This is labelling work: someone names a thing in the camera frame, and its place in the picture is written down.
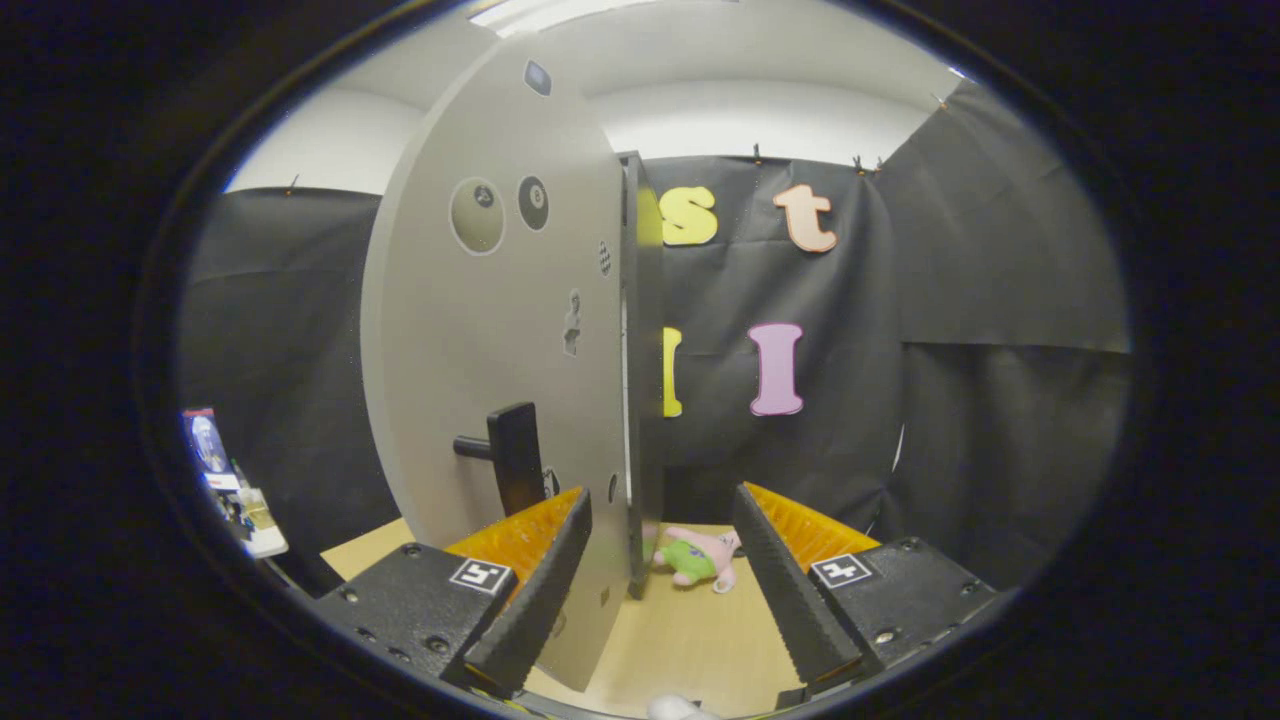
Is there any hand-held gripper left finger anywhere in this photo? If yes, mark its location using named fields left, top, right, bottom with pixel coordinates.
left=310, top=487, right=594, bottom=701

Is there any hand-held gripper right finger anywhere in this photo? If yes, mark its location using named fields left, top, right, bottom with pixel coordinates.
left=732, top=482, right=1001, bottom=699

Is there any grey shoe cabinet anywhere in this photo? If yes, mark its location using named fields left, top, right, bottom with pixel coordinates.
left=618, top=150, right=669, bottom=601

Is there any grey shoe cabinet door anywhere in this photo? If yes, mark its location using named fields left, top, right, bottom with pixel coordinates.
left=360, top=35, right=633, bottom=693

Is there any pink and green plush toy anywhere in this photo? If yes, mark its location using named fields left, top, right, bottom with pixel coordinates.
left=652, top=526, right=743, bottom=595

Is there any black backdrop cloth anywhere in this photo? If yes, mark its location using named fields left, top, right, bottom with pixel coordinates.
left=180, top=80, right=1136, bottom=596

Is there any long ceiling light panel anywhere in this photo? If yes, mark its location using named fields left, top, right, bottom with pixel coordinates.
left=468, top=0, right=641, bottom=29

